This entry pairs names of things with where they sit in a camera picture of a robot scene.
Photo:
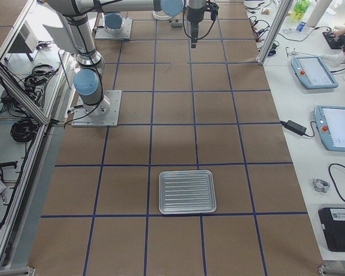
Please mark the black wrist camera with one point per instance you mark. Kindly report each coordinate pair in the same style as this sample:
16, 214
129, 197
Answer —
212, 8

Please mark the teach pendant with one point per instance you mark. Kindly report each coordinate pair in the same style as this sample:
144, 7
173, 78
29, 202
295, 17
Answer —
312, 72
330, 121

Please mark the green drink bottle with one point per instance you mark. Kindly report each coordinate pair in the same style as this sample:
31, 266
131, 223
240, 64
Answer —
299, 10

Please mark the black power adapter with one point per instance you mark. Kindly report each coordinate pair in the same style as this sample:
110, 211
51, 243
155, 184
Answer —
294, 127

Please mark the aluminium frame post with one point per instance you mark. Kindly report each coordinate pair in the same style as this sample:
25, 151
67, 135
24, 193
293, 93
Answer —
274, 29

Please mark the white curved plastic bracket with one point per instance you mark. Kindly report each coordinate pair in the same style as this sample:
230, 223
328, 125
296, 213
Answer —
161, 16

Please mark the black laptop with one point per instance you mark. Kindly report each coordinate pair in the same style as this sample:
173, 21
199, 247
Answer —
333, 225

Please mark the grey metal tray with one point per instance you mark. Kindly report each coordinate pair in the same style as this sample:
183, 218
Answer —
186, 191

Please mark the grey metal clamp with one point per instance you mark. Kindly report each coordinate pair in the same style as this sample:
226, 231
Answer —
320, 185

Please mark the near teach pendant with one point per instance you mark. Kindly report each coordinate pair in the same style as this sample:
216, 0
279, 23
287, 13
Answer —
330, 121

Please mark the far teach pendant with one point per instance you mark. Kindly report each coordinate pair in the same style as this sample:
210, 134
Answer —
312, 72

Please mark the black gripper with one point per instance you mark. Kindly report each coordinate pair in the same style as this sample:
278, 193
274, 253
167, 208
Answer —
194, 15

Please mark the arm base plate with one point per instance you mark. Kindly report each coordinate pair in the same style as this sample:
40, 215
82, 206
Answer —
106, 114
102, 32

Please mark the black brake pad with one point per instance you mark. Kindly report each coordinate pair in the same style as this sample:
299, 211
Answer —
176, 25

